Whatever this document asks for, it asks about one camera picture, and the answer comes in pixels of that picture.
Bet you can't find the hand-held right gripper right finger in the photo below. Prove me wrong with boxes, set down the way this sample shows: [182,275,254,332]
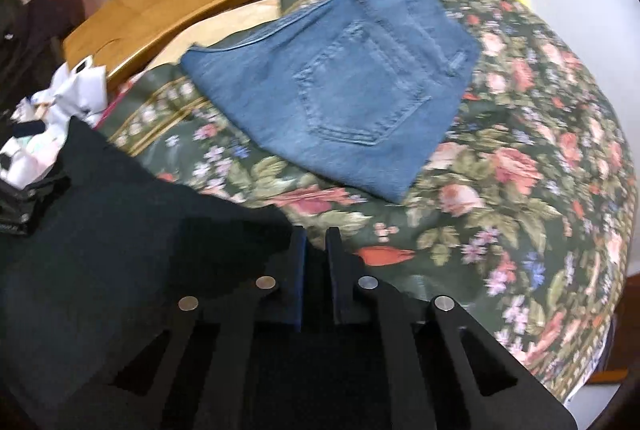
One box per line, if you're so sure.
[325,227,578,430]

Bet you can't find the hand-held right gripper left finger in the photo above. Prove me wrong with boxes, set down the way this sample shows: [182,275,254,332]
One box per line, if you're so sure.
[65,225,307,430]

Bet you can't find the dark navy pants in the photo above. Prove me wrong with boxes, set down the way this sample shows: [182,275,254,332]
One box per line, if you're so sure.
[0,116,441,430]

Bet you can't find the folded blue jeans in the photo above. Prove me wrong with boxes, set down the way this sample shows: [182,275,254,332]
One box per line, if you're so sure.
[180,0,482,205]

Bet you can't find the floral bedspread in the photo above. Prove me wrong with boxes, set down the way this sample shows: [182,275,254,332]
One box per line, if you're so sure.
[97,0,628,403]

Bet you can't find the beige cloth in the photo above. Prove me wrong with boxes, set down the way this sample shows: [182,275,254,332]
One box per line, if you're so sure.
[145,0,285,72]

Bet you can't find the black clothing pile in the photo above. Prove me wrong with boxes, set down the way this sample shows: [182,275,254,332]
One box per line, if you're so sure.
[0,173,71,238]

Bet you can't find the wooden lap desk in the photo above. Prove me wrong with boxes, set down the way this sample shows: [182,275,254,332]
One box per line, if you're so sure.
[62,0,315,90]

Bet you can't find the white crumpled cloth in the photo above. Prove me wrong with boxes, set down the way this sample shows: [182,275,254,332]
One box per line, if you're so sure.
[0,55,108,188]

